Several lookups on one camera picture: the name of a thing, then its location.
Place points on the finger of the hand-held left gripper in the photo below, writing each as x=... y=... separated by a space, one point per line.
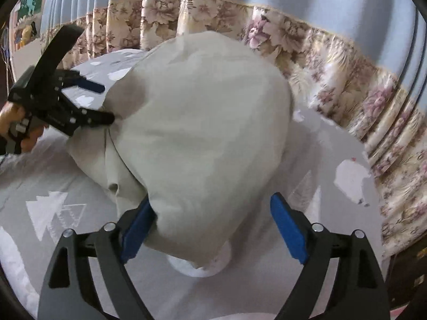
x=90 y=116
x=90 y=85

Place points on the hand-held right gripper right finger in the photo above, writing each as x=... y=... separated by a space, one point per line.
x=288 y=226

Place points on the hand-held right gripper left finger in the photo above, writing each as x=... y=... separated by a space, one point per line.
x=140 y=228

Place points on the beige jacket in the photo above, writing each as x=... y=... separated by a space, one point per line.
x=206 y=146

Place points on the person's left hand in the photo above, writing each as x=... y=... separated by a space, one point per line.
x=10 y=116

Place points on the grey printed bed sheet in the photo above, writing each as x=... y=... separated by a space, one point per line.
x=66 y=173

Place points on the dark wooden furniture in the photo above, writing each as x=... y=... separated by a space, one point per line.
x=410 y=273

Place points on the blue curtain with floral hem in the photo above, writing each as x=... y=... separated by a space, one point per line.
x=300 y=16

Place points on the green wall poster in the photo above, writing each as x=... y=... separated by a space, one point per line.
x=31 y=1

